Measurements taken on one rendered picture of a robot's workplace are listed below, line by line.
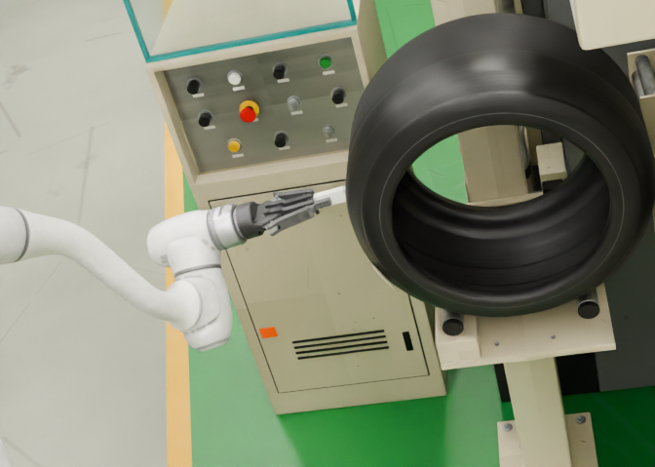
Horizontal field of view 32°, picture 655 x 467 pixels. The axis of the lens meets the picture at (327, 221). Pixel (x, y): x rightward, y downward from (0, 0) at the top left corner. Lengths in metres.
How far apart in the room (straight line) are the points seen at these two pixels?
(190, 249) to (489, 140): 0.71
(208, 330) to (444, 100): 0.69
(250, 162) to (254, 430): 0.95
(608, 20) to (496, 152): 0.90
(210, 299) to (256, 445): 1.30
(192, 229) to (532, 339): 0.76
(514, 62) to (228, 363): 2.08
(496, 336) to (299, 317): 0.97
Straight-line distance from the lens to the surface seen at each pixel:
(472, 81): 2.07
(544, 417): 3.14
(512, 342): 2.50
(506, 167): 2.61
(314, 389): 3.56
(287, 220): 2.32
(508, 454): 3.35
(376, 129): 2.13
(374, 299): 3.29
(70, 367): 4.18
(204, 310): 2.34
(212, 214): 2.38
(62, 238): 2.15
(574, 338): 2.49
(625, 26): 1.76
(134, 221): 4.78
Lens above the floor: 2.50
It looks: 35 degrees down
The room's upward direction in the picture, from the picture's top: 16 degrees counter-clockwise
